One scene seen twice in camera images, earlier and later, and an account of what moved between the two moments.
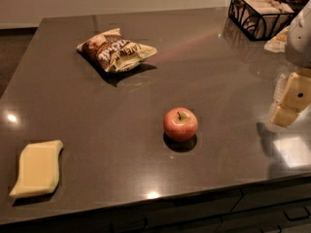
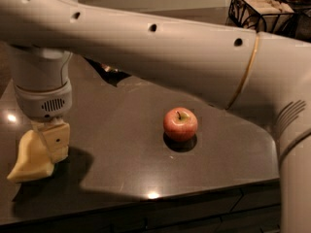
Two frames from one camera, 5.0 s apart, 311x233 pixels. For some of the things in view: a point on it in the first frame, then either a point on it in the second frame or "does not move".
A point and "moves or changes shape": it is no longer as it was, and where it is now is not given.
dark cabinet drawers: (276, 208) does not move
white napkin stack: (261, 13) does not move
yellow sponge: (39, 169) moves or changes shape
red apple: (180, 124) does not move
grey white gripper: (299, 38) → (44, 102)
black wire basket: (258, 16) does not move
